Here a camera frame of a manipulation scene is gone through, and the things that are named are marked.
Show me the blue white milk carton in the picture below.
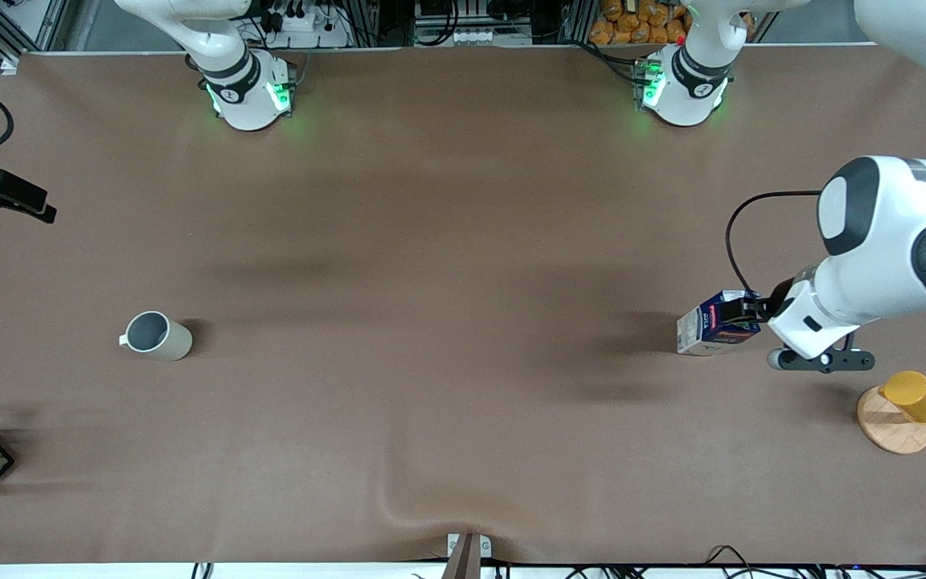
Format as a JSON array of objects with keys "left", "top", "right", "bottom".
[{"left": 676, "top": 289, "right": 763, "bottom": 357}]

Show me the yellow plastic cup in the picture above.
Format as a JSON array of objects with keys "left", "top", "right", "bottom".
[{"left": 879, "top": 370, "right": 926, "bottom": 425}]

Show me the round wooden cup stand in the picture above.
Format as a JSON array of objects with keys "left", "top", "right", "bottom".
[{"left": 857, "top": 384, "right": 926, "bottom": 456}]

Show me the grey beige ceramic cup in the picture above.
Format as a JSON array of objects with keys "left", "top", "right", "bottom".
[{"left": 118, "top": 310, "right": 194, "bottom": 363}]

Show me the brown table mat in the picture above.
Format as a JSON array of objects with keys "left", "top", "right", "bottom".
[{"left": 0, "top": 44, "right": 926, "bottom": 565}]

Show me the orange snack bag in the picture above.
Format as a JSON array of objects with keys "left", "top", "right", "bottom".
[{"left": 588, "top": 0, "right": 695, "bottom": 47}]

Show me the white power strip with plugs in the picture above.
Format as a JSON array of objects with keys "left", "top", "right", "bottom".
[{"left": 264, "top": 6, "right": 353, "bottom": 51}]

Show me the white empty power strip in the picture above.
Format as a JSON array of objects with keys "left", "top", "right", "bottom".
[{"left": 445, "top": 27, "right": 514, "bottom": 47}]

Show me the grey table clamp bracket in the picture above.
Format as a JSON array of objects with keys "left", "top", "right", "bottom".
[{"left": 445, "top": 532, "right": 494, "bottom": 579}]

